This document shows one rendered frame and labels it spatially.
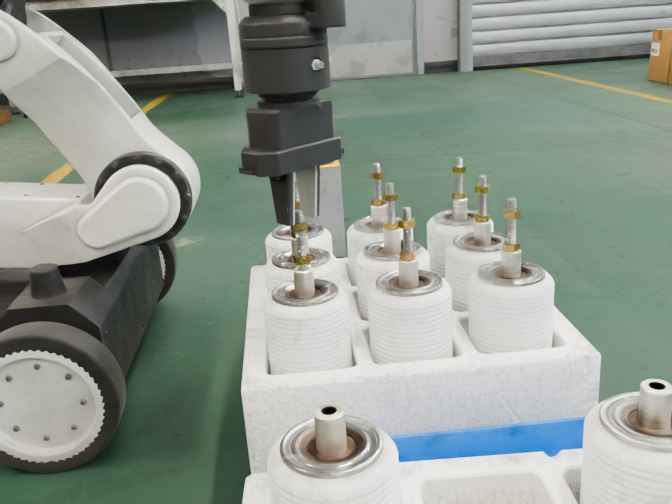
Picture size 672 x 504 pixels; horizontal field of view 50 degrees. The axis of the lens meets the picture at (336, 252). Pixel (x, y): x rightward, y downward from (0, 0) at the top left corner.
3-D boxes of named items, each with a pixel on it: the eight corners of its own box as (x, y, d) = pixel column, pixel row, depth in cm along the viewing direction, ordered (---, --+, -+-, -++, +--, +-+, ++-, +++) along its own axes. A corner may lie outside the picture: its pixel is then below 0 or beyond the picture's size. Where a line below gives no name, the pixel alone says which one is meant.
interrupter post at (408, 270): (416, 281, 83) (415, 254, 81) (421, 288, 80) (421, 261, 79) (396, 283, 82) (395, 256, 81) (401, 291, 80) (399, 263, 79)
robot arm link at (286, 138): (306, 149, 83) (298, 42, 79) (369, 157, 77) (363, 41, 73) (220, 171, 75) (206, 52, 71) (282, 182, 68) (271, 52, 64)
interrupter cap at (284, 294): (293, 280, 85) (292, 275, 85) (350, 287, 82) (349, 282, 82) (258, 304, 79) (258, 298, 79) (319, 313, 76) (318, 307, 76)
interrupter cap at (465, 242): (499, 233, 97) (500, 228, 97) (521, 251, 90) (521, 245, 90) (445, 239, 96) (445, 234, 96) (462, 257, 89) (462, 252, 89)
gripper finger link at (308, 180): (318, 218, 78) (314, 162, 76) (298, 214, 80) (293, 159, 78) (328, 215, 79) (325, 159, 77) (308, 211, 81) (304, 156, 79)
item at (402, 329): (440, 397, 92) (438, 265, 86) (464, 438, 83) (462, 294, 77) (367, 407, 91) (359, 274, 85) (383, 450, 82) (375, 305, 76)
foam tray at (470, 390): (257, 530, 81) (240, 390, 75) (262, 368, 118) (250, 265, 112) (593, 493, 83) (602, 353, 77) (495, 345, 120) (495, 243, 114)
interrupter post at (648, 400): (644, 436, 51) (647, 395, 50) (630, 418, 54) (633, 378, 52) (677, 433, 51) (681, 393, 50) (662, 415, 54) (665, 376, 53)
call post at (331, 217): (311, 347, 124) (296, 171, 114) (309, 330, 130) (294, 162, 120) (352, 343, 124) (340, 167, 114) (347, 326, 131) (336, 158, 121)
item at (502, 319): (459, 425, 86) (457, 285, 80) (481, 387, 94) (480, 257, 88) (541, 441, 82) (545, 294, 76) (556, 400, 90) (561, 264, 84)
